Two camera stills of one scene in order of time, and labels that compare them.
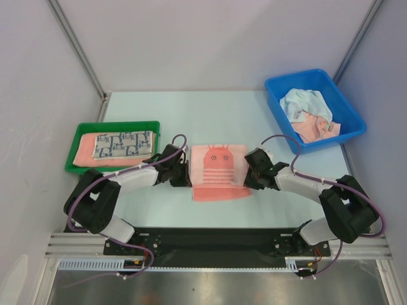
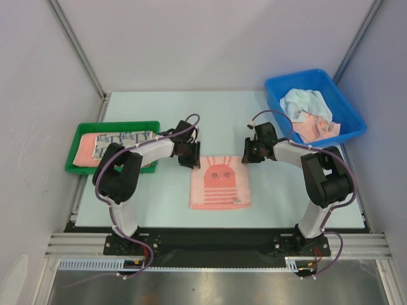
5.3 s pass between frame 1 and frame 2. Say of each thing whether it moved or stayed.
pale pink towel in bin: stayed
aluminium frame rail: stayed
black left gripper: moved
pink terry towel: stayed
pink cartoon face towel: moved
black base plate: stayed
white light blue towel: stayed
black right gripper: moved
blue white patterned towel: stayed
